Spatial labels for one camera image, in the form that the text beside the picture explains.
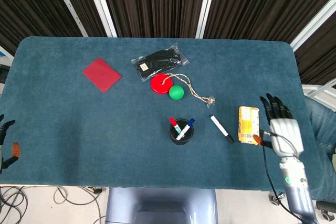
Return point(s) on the yellow cardboard box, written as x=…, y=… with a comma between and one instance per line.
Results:
x=248, y=124

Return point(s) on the red cap marker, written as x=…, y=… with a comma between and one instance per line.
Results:
x=173, y=123

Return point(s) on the blue table cloth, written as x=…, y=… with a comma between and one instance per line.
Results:
x=105, y=134

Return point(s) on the white metal frame rails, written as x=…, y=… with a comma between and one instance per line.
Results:
x=319, y=91

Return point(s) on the black gloves in plastic bag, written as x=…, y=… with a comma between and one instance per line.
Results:
x=160, y=61

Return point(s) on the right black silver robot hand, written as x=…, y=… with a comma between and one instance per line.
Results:
x=286, y=134

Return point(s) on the person leg in jeans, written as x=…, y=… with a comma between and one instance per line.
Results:
x=324, y=121

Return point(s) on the green ball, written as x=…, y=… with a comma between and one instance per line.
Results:
x=177, y=93

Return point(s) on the black pen cup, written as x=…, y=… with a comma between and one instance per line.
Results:
x=181, y=142

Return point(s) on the black and white marker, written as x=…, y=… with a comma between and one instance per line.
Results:
x=221, y=128

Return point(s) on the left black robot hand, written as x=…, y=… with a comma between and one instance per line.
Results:
x=2, y=134

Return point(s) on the dark brown slatted curtain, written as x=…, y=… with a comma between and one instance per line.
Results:
x=157, y=1

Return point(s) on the blue cap marker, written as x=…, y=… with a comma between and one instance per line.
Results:
x=187, y=128

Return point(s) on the red square cloth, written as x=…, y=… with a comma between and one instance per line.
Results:
x=102, y=75

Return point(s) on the chrome chair caster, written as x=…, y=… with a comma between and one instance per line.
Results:
x=276, y=199

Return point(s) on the white partition post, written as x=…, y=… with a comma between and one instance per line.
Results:
x=68, y=5
x=101, y=5
x=313, y=23
x=207, y=5

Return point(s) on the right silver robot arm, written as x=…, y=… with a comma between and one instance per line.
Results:
x=298, y=190

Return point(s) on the blue grey robot torso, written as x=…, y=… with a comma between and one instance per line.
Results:
x=161, y=205

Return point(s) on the red plastic disc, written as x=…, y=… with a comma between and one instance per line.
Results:
x=157, y=86

